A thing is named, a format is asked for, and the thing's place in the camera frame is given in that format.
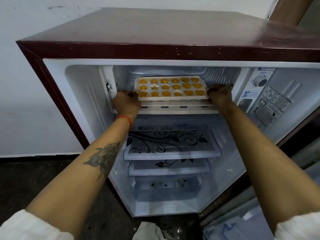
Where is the person's left forearm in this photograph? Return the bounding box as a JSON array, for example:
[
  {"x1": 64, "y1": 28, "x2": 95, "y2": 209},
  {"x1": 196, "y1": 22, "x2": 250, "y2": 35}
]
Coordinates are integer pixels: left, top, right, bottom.
[{"x1": 25, "y1": 117, "x2": 132, "y2": 240}]

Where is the white thermostat dial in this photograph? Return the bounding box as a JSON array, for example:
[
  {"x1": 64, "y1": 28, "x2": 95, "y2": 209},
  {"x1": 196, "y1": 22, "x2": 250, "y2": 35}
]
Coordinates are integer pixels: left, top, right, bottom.
[{"x1": 251, "y1": 74, "x2": 268, "y2": 88}]

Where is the clear crisper drawer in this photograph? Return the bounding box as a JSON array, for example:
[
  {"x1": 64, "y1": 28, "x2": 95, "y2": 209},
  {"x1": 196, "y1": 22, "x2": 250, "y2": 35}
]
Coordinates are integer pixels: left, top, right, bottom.
[{"x1": 134, "y1": 175, "x2": 200, "y2": 203}]

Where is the large floral glass shelf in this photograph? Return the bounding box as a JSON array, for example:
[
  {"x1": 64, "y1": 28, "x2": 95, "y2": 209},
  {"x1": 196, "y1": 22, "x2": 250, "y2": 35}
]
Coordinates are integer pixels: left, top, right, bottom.
[{"x1": 124, "y1": 129, "x2": 222, "y2": 161}]

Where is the person's left hand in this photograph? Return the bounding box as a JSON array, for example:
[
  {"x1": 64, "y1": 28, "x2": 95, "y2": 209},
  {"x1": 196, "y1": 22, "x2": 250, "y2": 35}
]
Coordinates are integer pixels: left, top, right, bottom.
[{"x1": 112, "y1": 91, "x2": 142, "y2": 120}]

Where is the white ice cube tray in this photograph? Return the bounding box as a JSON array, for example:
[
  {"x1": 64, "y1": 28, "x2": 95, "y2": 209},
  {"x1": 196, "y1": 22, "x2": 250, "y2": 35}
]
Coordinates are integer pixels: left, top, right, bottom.
[{"x1": 134, "y1": 76, "x2": 210, "y2": 102}]

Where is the brown wooden door frame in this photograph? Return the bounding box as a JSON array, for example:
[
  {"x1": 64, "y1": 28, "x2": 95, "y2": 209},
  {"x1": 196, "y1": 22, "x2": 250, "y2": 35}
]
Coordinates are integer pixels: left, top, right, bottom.
[{"x1": 269, "y1": 0, "x2": 315, "y2": 27}]

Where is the maroon refrigerator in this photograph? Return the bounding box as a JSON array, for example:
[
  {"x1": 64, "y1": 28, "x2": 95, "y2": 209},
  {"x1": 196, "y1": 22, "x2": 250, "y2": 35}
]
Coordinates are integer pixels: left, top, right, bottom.
[{"x1": 15, "y1": 7, "x2": 320, "y2": 240}]

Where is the orange thread bracelet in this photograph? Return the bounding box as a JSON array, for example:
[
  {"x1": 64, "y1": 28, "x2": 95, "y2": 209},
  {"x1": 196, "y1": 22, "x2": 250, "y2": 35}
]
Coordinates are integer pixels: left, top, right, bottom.
[{"x1": 114, "y1": 115, "x2": 132, "y2": 132}]

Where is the white information sticker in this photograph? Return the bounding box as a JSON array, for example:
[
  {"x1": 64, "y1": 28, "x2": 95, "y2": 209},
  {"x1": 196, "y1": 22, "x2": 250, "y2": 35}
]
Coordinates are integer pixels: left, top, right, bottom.
[{"x1": 252, "y1": 86, "x2": 292, "y2": 123}]

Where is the person's right hand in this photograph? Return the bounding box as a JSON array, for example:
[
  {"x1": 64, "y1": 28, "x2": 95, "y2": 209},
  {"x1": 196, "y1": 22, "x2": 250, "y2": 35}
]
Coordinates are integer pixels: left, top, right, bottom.
[{"x1": 206, "y1": 84, "x2": 237, "y2": 110}]

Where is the pink striped shirt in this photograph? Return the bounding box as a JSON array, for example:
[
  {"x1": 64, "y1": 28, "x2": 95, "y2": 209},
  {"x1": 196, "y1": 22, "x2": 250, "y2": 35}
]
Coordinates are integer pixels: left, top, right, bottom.
[{"x1": 0, "y1": 209, "x2": 320, "y2": 240}]

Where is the white chiller tray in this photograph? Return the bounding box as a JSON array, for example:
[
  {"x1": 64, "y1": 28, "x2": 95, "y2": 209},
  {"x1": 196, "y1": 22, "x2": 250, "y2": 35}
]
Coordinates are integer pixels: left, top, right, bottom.
[{"x1": 137, "y1": 98, "x2": 219, "y2": 115}]

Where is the floral patterned cloth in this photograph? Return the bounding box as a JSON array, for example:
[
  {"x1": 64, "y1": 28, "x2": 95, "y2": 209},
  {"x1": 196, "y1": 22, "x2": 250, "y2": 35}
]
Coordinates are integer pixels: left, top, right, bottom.
[{"x1": 132, "y1": 221, "x2": 163, "y2": 240}]

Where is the small floral glass shelf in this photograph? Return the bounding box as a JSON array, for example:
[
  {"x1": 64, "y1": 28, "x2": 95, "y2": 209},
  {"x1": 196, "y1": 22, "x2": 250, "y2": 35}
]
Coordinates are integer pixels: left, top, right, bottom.
[{"x1": 129, "y1": 157, "x2": 211, "y2": 176}]

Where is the person's right forearm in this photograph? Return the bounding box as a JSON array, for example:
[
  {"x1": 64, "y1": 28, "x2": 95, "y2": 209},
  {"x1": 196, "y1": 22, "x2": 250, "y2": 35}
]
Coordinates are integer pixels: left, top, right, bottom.
[{"x1": 220, "y1": 101, "x2": 320, "y2": 233}]

